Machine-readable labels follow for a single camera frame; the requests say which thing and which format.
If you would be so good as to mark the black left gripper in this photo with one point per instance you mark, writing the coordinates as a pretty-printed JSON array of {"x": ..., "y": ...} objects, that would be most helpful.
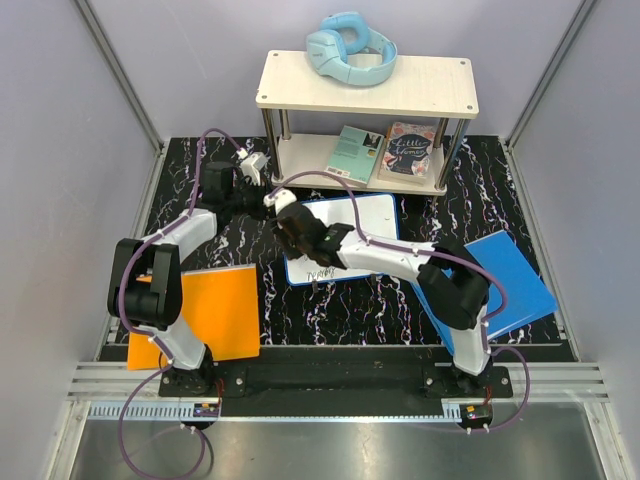
[{"x": 260, "y": 191}]

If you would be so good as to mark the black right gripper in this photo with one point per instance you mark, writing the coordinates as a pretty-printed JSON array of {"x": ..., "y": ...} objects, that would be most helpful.
[{"x": 282, "y": 236}]

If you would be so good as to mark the blue-framed whiteboard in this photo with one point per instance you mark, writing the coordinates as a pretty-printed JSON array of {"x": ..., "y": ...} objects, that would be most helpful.
[{"x": 377, "y": 214}]

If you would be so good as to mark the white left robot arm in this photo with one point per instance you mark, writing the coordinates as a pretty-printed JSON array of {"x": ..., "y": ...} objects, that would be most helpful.
[{"x": 145, "y": 289}]

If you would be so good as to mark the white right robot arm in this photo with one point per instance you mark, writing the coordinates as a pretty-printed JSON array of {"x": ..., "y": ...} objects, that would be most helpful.
[{"x": 450, "y": 280}]

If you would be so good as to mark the teal paperback book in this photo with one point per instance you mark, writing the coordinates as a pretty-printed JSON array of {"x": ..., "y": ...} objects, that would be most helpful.
[{"x": 355, "y": 155}]

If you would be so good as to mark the orange folder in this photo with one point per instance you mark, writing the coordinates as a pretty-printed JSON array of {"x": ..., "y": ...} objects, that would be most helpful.
[{"x": 219, "y": 313}]

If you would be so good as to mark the Little Women book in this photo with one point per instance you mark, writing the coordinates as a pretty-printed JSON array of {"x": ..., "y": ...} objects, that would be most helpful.
[{"x": 407, "y": 153}]

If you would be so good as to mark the light blue headphones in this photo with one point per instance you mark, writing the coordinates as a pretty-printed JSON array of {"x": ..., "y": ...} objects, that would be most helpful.
[{"x": 345, "y": 34}]

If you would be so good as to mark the black marble-pattern mat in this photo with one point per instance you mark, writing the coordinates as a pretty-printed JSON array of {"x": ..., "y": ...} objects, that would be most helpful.
[{"x": 482, "y": 199}]

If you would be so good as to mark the white two-tier shelf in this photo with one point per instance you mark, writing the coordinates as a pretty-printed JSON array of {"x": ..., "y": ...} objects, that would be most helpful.
[{"x": 303, "y": 114}]

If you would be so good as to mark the blue folder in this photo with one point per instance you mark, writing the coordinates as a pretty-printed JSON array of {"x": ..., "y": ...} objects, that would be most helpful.
[{"x": 528, "y": 297}]

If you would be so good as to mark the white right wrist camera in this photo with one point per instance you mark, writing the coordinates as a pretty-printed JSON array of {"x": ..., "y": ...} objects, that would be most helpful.
[{"x": 279, "y": 199}]

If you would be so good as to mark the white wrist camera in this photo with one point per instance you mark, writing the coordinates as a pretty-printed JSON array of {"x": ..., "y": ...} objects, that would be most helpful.
[
  {"x": 252, "y": 166},
  {"x": 279, "y": 199}
]

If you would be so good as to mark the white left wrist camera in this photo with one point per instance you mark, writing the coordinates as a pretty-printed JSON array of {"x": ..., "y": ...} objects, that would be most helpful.
[{"x": 252, "y": 166}]

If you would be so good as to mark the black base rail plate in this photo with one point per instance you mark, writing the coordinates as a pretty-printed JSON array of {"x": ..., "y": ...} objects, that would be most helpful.
[{"x": 425, "y": 370}]

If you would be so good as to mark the aluminium slotted rail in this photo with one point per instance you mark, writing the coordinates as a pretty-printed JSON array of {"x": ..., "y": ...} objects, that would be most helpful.
[{"x": 112, "y": 391}]

